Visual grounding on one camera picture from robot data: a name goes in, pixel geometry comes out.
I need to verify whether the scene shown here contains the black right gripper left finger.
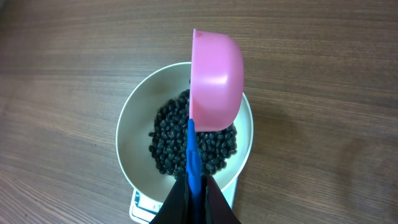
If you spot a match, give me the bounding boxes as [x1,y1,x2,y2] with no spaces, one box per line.
[150,176,189,224]

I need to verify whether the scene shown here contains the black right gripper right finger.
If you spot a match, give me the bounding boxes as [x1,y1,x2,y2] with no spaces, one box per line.
[203,176,241,224]

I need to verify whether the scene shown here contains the pink scoop blue handle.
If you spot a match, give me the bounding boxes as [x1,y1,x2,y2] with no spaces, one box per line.
[186,29,244,223]

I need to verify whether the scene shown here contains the white digital kitchen scale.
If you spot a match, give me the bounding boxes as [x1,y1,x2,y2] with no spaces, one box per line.
[129,179,238,224]

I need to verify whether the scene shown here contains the black beans in bowl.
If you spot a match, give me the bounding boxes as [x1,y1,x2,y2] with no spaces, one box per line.
[149,90,238,177]

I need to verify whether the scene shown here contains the white bowl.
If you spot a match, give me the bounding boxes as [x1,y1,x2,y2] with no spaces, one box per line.
[116,62,254,203]

